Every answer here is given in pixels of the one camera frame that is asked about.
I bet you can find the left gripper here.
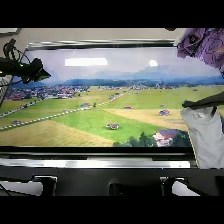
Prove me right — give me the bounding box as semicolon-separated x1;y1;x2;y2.
20;58;53;85

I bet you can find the purple printed garment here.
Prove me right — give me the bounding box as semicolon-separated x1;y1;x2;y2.
176;27;224;73

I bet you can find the black cable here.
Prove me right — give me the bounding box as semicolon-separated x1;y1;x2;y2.
13;45;32;66

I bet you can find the grey T-shirt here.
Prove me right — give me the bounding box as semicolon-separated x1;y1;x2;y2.
179;105;224;170

